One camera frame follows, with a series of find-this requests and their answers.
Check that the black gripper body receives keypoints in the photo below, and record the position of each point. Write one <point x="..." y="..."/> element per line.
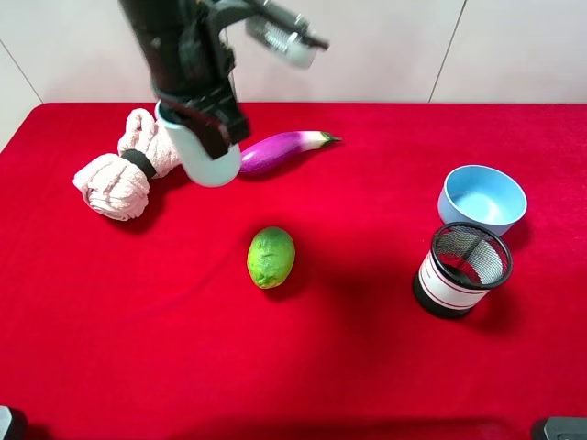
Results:
<point x="180" y="41"/>

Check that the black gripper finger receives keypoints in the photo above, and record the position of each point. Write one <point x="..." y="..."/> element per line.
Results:
<point x="215" y="119"/>

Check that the light teal plastic cup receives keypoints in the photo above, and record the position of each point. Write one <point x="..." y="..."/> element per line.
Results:
<point x="197" y="164"/>

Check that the purple toy eggplant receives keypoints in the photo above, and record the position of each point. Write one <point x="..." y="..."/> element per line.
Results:
<point x="272" y="152"/>

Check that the black band on towel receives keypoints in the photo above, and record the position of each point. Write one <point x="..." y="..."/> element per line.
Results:
<point x="140" y="160"/>

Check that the pink rolled towel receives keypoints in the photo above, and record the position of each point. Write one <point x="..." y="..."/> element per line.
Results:
<point x="114" y="187"/>

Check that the green toy lime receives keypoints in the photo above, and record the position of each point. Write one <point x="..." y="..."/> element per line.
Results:
<point x="270" y="257"/>

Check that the red tablecloth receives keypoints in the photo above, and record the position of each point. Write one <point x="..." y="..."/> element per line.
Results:
<point x="154" y="329"/>

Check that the light blue bowl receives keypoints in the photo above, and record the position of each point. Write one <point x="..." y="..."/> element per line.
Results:
<point x="482" y="196"/>

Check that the black mesh pen holder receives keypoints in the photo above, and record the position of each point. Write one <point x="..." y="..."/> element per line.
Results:
<point x="463" y="264"/>

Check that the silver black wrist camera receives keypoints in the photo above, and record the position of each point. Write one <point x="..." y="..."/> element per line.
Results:
<point x="284" y="33"/>

